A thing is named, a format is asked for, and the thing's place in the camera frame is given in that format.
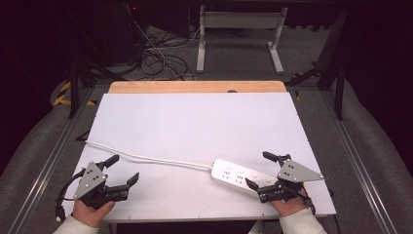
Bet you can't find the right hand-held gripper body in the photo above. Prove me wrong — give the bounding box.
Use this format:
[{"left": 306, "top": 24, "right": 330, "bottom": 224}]
[{"left": 258, "top": 159, "right": 325, "bottom": 205}]

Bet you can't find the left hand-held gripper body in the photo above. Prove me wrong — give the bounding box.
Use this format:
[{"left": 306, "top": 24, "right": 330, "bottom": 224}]
[{"left": 73, "top": 161, "right": 115, "bottom": 210}]

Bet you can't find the white power strip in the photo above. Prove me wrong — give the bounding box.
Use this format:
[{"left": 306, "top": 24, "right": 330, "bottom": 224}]
[{"left": 210, "top": 158, "right": 284, "bottom": 198}]

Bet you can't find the person's right hand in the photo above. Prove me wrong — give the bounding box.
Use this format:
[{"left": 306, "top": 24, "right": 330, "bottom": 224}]
[{"left": 270, "top": 189, "right": 314, "bottom": 218}]

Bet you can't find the person's left hand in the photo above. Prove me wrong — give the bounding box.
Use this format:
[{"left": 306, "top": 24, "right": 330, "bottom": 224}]
[{"left": 71, "top": 198, "right": 116, "bottom": 228}]

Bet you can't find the yellow black hazard tape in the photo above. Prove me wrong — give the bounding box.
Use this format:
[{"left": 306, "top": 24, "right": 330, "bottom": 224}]
[{"left": 53, "top": 81, "right": 98, "bottom": 107}]

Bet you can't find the black metal stand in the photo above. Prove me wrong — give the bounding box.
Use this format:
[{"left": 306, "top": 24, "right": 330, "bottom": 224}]
[
  {"left": 67, "top": 58, "right": 128, "bottom": 120},
  {"left": 285, "top": 9, "right": 349, "bottom": 121}
]

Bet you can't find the white board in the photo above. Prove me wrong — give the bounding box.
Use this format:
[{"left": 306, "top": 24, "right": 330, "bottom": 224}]
[{"left": 61, "top": 92, "right": 337, "bottom": 224}]

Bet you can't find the black equipment box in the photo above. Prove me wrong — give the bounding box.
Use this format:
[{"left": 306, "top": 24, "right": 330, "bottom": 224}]
[{"left": 95, "top": 2, "right": 148, "bottom": 66}]

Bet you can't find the white metal stand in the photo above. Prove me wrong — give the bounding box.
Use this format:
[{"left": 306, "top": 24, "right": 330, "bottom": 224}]
[{"left": 196, "top": 4, "right": 289, "bottom": 75}]

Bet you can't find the white power strip cable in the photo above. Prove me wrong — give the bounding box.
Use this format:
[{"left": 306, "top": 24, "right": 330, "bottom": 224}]
[{"left": 85, "top": 139, "right": 213, "bottom": 172}]

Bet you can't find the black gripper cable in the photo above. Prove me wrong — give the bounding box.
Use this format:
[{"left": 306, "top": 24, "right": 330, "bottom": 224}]
[
  {"left": 300, "top": 184, "right": 343, "bottom": 234},
  {"left": 55, "top": 168, "right": 87, "bottom": 223}
]

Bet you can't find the aluminium rail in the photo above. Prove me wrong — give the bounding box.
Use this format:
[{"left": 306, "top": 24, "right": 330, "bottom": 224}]
[
  {"left": 7, "top": 87, "right": 95, "bottom": 234},
  {"left": 320, "top": 88, "right": 398, "bottom": 234}
]

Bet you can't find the bundle of floor cables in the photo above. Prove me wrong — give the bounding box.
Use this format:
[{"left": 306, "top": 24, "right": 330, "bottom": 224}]
[{"left": 130, "top": 19, "right": 201, "bottom": 82}]

